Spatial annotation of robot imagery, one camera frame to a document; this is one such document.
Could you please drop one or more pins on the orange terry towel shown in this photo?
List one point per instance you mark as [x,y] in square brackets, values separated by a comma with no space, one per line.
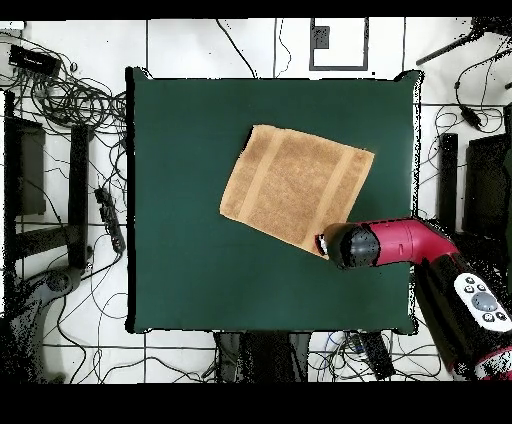
[292,184]

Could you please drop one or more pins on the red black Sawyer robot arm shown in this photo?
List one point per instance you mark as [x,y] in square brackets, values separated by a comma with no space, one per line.
[400,244]

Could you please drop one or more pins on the black power strip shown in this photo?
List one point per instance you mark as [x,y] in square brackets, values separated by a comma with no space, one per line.
[110,220]
[376,354]

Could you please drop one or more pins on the dark green table cloth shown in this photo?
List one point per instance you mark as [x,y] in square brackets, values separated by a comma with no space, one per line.
[180,260]

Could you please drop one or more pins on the black tripod leg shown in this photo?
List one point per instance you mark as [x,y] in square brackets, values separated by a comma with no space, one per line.
[448,50]

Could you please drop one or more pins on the grey caster base leg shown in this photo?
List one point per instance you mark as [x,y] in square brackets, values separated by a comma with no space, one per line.
[52,282]

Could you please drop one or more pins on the black electronics box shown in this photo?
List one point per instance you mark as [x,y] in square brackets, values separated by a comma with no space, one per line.
[32,60]

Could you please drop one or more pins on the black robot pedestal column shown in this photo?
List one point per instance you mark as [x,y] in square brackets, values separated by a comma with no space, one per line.
[264,356]

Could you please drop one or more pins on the black metal stand frame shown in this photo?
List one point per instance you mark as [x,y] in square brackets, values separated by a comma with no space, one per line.
[78,192]
[447,192]

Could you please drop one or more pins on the grey square floor frame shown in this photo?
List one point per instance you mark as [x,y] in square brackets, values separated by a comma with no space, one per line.
[320,38]

